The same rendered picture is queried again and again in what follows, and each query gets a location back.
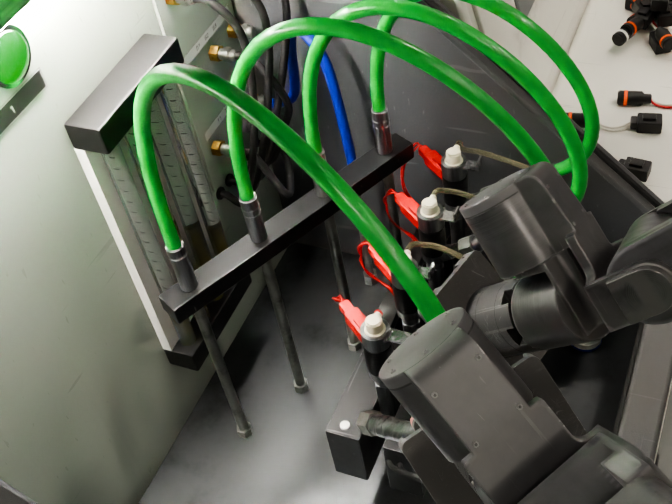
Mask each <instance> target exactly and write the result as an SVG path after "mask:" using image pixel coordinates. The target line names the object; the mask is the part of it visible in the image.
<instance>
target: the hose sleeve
mask: <svg viewBox="0 0 672 504"><path fill-rule="evenodd" d="M368 428H369V431H370V432H371V433H372V434H373V435H376V436H379V437H381V438H385V439H388V440H394V441H397V442H399V439H400V438H401V437H403V438H406V437H407V436H409V435H410V434H412V433H413V432H415V430H414V429H413V427H412V426H411V423H410V421H407V420H403V419H399V418H396V417H393V416H389V415H383V414H374V415H373V416H372V417H371V418H370V420H369V422H368Z"/></svg>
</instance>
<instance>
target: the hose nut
mask: <svg viewBox="0 0 672 504"><path fill-rule="evenodd" d="M374 414H382V413H381V412H380V411H376V410H367V411H362V412H360V415H359V417H358V420H357V423H356V425H357V426H358V428H359V429H360V431H361V432H362V434H364V435H368V436H371V437H373V436H376V435H373V434H372V433H371V432H370V431H369V428H368V422H369V420H370V418H371V417H372V416H373V415H374Z"/></svg>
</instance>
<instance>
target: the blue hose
mask: <svg viewBox="0 0 672 504"><path fill-rule="evenodd" d="M299 37H300V38H301V39H302V40H303V41H304V42H306V44H307V45H308V46H309V47H310V46H311V43H312V41H313V39H314V37H315V36H314V35H307V36H299ZM289 39H290V45H289V55H288V64H287V65H288V72H289V82H290V89H289V93H288V96H289V98H290V100H291V103H294V102H295V101H296V100H297V98H298V96H299V92H300V79H299V70H298V61H297V51H296V37H293V38H289ZM320 65H321V67H322V70H323V73H324V75H325V78H326V82H327V85H328V88H329V91H330V95H331V99H332V102H333V106H334V110H335V114H336V118H337V122H338V126H339V130H340V134H341V138H342V143H343V147H344V151H345V155H346V161H347V165H349V164H350V163H352V162H353V161H354V160H356V154H355V149H354V145H353V140H352V136H351V132H350V127H349V123H348V119H347V115H346V110H345V106H344V102H343V98H342V95H341V91H340V87H339V84H338V81H337V77H336V74H335V71H334V68H333V66H332V63H331V60H330V58H329V56H328V55H327V53H326V51H325V52H324V54H323V58H322V61H321V64H320Z"/></svg>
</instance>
